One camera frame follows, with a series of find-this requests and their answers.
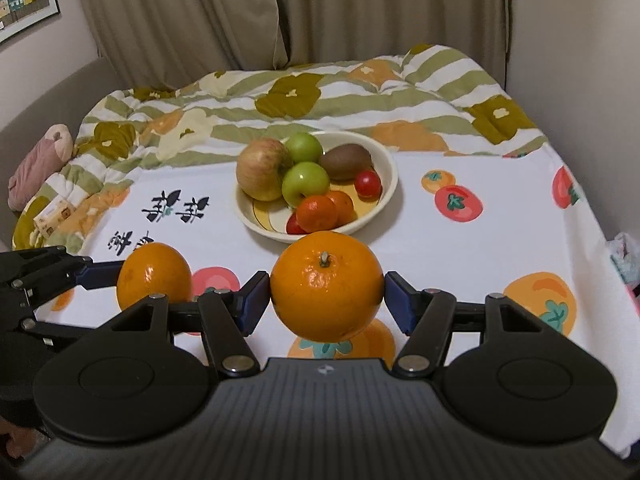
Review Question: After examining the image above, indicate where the large orange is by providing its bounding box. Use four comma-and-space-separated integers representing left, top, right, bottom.
270, 231, 385, 340
116, 242, 193, 312

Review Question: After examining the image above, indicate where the grey upholstered headboard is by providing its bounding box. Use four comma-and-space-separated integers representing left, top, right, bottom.
0, 57, 126, 251

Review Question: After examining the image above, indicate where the floral striped quilt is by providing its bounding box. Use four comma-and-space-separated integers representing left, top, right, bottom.
12, 44, 548, 256

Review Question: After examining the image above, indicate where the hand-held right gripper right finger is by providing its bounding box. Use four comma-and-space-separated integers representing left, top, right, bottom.
385, 270, 556, 377

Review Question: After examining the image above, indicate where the pink plush toy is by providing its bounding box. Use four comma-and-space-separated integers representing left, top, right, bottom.
7, 124, 76, 211

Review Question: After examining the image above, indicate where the pale patterned bag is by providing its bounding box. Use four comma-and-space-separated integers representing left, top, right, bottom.
606, 232, 640, 311

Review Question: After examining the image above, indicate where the large green apple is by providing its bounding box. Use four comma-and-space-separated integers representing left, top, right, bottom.
281, 161, 331, 207

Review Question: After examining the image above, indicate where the dark orange tangerine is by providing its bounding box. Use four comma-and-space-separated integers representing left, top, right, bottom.
296, 195, 339, 233

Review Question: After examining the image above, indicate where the red and yellow apple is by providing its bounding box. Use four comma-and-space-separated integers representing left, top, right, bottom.
236, 138, 294, 202

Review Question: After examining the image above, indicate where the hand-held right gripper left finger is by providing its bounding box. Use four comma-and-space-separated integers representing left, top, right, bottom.
92, 270, 269, 378

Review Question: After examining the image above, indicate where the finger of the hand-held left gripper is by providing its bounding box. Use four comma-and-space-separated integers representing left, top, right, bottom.
12, 246, 127, 307
20, 316, 104, 344

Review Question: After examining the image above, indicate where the beige curtain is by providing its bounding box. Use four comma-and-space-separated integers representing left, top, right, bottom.
70, 0, 513, 91

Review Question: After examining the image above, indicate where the small green apple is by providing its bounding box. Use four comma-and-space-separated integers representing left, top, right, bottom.
285, 132, 324, 166

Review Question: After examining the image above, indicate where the cream plate with duck print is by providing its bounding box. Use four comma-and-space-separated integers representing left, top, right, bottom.
235, 131, 398, 244

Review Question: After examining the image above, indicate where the brown kiwi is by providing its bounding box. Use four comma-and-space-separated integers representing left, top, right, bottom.
319, 143, 374, 182

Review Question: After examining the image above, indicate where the white fruit-print cloth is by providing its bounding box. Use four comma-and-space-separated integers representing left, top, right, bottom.
30, 135, 640, 461

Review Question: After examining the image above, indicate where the small light orange tangerine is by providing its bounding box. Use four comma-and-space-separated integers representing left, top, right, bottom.
325, 190, 355, 226

